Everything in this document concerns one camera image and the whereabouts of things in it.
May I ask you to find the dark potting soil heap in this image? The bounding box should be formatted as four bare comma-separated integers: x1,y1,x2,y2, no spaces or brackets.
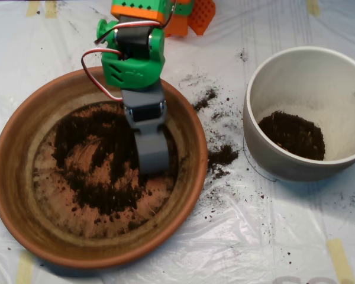
51,102,178,216
257,111,326,161

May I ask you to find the spilled dark soil clump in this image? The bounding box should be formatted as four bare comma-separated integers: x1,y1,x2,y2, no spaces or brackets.
192,87,219,112
208,144,240,166

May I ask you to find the terracotta clay bowl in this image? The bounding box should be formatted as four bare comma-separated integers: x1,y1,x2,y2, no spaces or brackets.
0,65,209,270

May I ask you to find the white ceramic pot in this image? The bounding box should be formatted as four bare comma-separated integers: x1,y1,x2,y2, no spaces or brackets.
243,46,355,182

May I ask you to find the beige masking tape strip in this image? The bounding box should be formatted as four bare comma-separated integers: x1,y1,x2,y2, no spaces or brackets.
327,238,355,284
306,0,321,16
15,250,35,284
45,1,58,19
25,1,40,17

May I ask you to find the clear plastic cover sheet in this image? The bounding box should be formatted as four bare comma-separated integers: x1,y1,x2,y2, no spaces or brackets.
0,0,355,284

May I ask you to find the red white servo cable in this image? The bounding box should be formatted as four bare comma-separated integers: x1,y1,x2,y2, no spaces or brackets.
81,0,178,102

